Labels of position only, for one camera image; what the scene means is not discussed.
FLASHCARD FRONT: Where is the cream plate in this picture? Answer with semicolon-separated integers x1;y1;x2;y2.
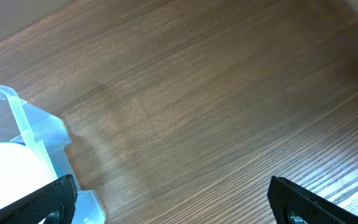
0;142;56;209

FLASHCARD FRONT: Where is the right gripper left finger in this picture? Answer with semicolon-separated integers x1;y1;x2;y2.
0;174;78;224

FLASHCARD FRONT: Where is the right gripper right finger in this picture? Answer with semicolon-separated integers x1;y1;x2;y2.
267;176;358;224

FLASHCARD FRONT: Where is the clear plastic storage container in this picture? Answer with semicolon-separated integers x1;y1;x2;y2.
0;85;106;224

